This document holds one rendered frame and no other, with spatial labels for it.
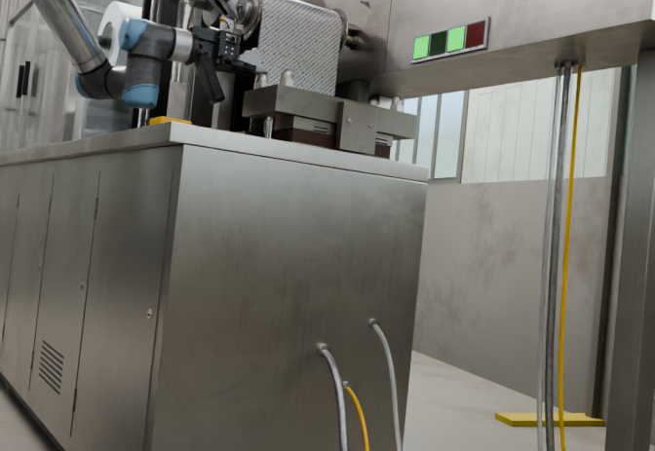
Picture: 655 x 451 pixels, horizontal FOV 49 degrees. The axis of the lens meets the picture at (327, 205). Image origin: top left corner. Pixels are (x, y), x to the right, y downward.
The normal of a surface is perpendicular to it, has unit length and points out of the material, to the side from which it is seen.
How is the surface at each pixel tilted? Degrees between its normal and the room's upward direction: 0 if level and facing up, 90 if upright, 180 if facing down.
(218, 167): 90
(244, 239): 90
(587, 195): 90
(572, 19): 90
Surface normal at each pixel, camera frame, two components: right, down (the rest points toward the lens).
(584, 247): -0.93, -0.11
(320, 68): 0.55, 0.02
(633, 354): -0.83, -0.11
